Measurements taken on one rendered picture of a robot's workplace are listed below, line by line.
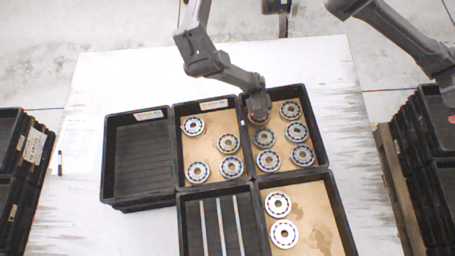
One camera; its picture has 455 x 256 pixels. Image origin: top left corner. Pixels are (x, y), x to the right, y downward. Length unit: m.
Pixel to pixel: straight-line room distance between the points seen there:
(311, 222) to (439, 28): 2.36
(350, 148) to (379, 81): 1.24
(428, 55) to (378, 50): 1.93
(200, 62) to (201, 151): 0.64
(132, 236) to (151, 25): 2.14
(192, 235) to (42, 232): 0.72
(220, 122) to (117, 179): 0.52
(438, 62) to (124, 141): 1.22
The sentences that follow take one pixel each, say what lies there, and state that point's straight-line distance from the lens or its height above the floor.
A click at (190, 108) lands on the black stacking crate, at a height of 0.89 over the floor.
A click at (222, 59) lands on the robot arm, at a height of 1.46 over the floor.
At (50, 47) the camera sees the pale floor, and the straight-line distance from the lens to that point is 3.40.
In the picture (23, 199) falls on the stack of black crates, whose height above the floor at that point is 0.36.
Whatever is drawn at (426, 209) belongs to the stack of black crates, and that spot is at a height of 0.29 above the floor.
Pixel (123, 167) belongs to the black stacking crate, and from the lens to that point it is 1.42.
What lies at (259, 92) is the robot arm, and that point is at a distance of 1.15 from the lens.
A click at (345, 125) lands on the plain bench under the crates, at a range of 1.58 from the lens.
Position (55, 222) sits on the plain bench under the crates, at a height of 0.70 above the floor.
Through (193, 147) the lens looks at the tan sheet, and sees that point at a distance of 1.35.
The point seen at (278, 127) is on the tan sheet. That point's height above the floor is 0.83.
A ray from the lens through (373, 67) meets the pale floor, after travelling 2.76.
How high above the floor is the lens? 2.05
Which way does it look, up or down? 62 degrees down
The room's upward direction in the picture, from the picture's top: 11 degrees counter-clockwise
